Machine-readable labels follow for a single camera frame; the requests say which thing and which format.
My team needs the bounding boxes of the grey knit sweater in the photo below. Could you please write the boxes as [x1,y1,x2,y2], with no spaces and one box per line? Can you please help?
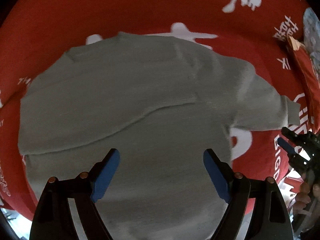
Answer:
[18,33,300,239]

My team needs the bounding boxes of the person's right hand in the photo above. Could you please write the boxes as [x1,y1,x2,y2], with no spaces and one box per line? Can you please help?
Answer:
[292,181,320,215]

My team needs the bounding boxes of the red patterned pillow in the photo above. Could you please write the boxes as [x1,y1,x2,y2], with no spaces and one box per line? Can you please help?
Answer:
[286,36,319,133]

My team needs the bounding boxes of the red blanket with white lettering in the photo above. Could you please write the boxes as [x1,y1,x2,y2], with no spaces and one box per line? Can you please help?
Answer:
[1,0,312,219]

